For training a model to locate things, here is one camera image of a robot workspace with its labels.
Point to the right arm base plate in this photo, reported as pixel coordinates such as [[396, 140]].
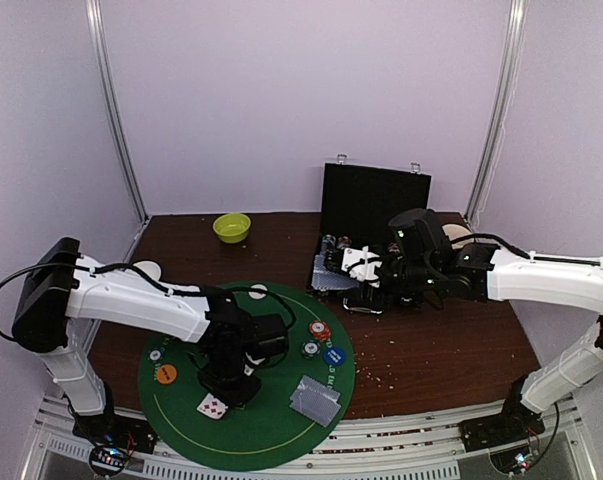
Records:
[[499, 429]]

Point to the ten of diamonds card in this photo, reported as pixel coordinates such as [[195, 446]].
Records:
[[212, 407]]

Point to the blue playing card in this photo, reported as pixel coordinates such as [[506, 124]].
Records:
[[308, 382], [315, 406]]

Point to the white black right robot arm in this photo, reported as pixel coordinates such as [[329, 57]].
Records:
[[558, 298]]

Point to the white patterned ceramic mug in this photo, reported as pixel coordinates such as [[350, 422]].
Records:
[[458, 235]]

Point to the silver aluminium frame post right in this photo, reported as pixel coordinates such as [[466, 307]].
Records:
[[505, 92]]

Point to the green white small chip stack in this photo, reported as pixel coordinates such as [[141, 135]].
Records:
[[155, 357]]

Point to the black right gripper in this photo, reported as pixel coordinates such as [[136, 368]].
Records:
[[337, 259]]

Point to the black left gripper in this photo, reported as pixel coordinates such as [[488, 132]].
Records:
[[239, 397]]

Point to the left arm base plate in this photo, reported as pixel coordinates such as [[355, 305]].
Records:
[[123, 432]]

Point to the silver case handle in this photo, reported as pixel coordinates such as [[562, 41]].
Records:
[[350, 307]]

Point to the silver aluminium frame post left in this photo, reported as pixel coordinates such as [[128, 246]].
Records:
[[113, 116]]

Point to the white dealer button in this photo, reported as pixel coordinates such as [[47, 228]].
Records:
[[257, 291]]

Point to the red cream poker chip stack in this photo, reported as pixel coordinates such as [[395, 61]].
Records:
[[320, 331]]

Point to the lime green plastic bowl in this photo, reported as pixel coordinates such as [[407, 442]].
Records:
[[232, 228]]

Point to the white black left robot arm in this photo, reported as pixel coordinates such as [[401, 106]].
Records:
[[66, 285]]

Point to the blue playing card deck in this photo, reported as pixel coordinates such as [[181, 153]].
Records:
[[323, 280]]

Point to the blue small blind button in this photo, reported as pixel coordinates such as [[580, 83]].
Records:
[[334, 356]]

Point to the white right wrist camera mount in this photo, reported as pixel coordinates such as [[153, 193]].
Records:
[[361, 265]]

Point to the silver aluminium frame post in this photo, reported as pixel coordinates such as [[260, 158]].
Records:
[[113, 116], [505, 92]]

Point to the orange big blind button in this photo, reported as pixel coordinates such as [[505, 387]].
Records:
[[166, 374]]

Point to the round green poker mat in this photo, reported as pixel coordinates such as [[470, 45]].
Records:
[[267, 432]]

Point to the black poker chip case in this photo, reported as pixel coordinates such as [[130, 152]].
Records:
[[357, 203]]

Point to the orange white bowl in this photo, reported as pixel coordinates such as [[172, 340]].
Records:
[[150, 268]]

